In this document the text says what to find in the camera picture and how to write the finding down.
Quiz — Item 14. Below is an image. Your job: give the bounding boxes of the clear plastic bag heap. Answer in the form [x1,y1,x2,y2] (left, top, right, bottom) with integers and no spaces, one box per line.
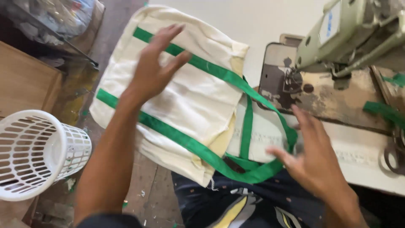
[0,0,105,51]

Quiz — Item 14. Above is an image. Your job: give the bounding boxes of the white plastic lattice basket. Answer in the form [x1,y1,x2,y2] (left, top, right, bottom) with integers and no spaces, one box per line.
[0,110,92,202]

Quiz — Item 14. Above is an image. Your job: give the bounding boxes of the person's left hand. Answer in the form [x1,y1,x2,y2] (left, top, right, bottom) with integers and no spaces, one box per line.
[125,24,192,105]

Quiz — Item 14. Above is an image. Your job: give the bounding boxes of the metal scissors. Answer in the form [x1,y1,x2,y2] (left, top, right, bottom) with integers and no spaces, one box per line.
[378,128,405,175]

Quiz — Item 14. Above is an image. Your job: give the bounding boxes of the green strap piece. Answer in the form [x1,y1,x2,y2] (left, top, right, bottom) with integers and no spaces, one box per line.
[363,101,405,130]

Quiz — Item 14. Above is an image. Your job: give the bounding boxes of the industrial sewing machine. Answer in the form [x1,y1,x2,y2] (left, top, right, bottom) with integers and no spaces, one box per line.
[258,0,405,135]

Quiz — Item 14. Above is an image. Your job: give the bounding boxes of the cream tote bag green straps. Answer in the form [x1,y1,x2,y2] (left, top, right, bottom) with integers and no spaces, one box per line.
[89,5,298,188]

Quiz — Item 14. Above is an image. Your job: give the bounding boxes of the green strap scrap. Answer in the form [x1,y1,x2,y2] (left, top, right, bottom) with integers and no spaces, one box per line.
[381,73,405,88]

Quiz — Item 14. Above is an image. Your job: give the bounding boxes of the person's dark patterned shorts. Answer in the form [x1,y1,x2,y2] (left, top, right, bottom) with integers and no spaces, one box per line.
[171,169,329,228]

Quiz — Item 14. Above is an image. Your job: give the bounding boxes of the person's right hand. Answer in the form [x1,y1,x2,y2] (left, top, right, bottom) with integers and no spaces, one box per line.
[266,104,348,201]

